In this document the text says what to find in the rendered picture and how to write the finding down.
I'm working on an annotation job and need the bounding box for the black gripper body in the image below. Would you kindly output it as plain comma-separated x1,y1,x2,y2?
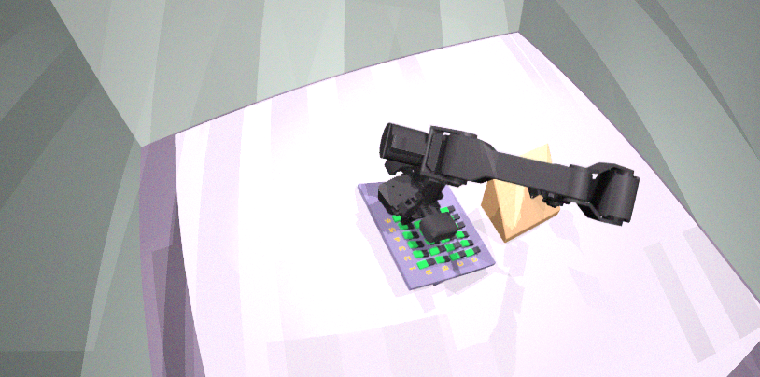
384,160,459,243

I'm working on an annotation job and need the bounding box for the lavender switch panel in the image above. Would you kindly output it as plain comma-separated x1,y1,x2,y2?
357,182,496,291

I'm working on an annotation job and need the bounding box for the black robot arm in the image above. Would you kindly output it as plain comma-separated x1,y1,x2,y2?
378,122,640,227

